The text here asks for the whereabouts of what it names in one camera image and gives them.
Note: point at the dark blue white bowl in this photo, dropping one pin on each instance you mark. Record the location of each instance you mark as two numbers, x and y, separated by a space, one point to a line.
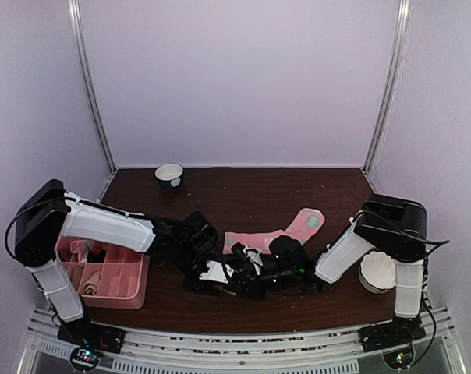
169 176

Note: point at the grey aluminium frame post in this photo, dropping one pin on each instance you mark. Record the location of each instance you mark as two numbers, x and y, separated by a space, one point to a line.
387 104
91 95

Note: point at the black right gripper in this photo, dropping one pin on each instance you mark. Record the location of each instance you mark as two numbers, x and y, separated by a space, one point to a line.
253 290

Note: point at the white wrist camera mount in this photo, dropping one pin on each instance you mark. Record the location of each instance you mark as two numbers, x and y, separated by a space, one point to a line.
254 256
217 272

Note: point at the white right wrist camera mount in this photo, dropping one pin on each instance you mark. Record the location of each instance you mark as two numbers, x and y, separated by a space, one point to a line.
254 256

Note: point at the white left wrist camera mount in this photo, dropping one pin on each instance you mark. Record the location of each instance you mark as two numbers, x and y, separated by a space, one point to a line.
217 272

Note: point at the grey aluminium frame post right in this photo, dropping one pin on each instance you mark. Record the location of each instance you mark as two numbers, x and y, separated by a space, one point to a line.
387 104

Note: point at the grey aluminium frame post left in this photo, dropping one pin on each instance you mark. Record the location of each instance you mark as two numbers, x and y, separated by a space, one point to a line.
91 95

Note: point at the white paper-lined bowl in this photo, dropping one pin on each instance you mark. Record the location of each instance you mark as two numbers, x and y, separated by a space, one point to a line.
377 272

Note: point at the pink plastic organizer tray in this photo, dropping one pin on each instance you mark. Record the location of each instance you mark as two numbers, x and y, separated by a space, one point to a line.
124 272

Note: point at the brown beige argyle sock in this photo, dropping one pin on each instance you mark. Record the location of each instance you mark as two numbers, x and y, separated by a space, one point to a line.
230 289

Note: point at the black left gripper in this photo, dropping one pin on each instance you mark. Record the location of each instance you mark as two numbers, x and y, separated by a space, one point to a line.
206 286

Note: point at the pink sock with teal patches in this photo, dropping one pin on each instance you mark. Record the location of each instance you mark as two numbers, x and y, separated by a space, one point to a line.
303 227

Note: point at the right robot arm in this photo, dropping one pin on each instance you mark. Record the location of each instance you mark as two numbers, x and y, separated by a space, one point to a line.
396 227

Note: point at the aluminium front rail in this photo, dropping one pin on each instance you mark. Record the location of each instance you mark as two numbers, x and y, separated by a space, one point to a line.
337 350

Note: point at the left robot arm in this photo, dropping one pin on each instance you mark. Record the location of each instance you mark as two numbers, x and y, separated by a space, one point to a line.
53 212

